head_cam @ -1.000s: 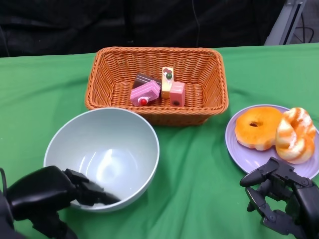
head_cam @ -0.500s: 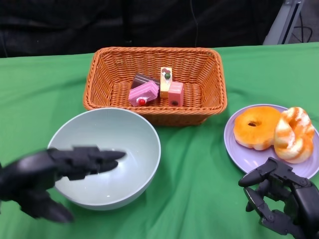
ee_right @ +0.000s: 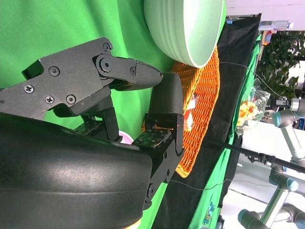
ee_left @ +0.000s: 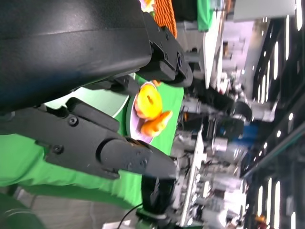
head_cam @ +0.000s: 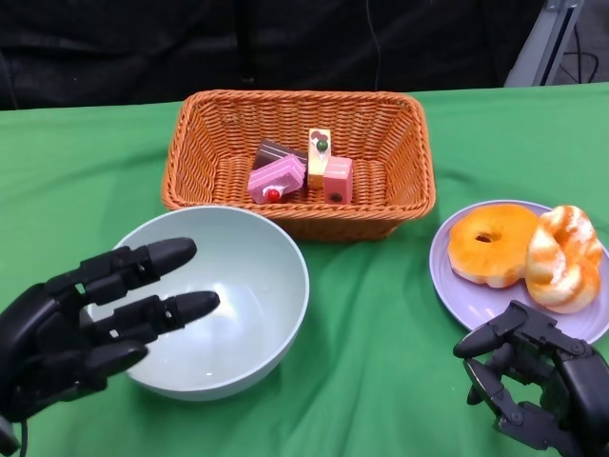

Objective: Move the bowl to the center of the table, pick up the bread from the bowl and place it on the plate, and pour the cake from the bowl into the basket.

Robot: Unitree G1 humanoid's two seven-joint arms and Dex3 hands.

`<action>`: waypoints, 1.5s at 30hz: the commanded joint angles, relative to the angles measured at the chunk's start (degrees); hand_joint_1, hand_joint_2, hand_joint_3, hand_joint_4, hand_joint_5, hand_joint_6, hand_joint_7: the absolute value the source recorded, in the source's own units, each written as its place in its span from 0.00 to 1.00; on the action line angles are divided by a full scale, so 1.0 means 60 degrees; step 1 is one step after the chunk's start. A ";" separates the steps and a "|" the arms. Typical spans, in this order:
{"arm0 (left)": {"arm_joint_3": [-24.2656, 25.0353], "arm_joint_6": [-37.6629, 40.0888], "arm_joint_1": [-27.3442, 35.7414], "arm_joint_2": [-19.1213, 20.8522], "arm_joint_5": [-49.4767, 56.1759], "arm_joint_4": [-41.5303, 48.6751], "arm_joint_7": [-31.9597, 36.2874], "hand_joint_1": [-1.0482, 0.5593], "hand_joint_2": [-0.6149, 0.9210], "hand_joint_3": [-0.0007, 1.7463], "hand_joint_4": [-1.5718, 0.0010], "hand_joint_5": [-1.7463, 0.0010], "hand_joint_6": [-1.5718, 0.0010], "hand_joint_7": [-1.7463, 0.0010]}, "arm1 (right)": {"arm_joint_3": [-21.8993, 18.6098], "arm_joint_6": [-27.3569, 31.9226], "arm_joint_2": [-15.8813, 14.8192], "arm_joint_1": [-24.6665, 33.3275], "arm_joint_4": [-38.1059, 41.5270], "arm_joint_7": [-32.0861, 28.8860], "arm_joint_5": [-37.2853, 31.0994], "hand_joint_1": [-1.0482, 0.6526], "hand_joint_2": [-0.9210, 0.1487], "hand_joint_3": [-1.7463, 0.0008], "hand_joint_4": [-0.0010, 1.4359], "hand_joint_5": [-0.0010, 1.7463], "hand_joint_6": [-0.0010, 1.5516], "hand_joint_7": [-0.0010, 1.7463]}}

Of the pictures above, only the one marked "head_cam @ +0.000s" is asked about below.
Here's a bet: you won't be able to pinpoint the magenta pink cake slice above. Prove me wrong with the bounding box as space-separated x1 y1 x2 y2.
246 155 307 205

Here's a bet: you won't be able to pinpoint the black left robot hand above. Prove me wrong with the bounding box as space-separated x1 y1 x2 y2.
0 236 222 423

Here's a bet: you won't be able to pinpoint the chocolate brown cake slice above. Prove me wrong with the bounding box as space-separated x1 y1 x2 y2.
251 138 309 172

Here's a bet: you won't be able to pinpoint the grey metal frame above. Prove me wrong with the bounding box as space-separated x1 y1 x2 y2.
504 0 584 87

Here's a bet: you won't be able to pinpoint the green tablecloth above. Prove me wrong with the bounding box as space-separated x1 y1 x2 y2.
0 80 609 457

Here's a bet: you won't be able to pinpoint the lilac round plate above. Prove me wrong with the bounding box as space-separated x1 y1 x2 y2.
429 199 609 347

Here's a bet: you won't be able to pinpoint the orange ring donut bread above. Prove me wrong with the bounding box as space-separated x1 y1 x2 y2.
449 205 543 289

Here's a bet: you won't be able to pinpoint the black backdrop curtain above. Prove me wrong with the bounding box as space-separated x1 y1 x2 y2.
0 0 543 113

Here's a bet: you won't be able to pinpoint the black looped floor cables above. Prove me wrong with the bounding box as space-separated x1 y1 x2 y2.
562 23 600 81

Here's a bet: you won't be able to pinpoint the grey-green round bowl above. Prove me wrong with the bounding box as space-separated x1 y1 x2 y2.
87 205 310 402

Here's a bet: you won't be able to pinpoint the salmon pink cake slice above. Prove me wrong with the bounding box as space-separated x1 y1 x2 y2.
323 156 355 205

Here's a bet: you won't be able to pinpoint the orange white twisted bread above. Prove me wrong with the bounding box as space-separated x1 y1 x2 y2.
525 205 603 314

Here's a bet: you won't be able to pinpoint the orange wicker basket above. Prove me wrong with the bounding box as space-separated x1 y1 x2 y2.
161 89 437 244

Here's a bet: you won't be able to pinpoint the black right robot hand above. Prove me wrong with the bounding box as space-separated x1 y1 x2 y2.
453 300 609 457

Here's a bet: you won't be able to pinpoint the yellow cake slice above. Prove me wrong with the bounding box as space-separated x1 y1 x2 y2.
307 128 332 190

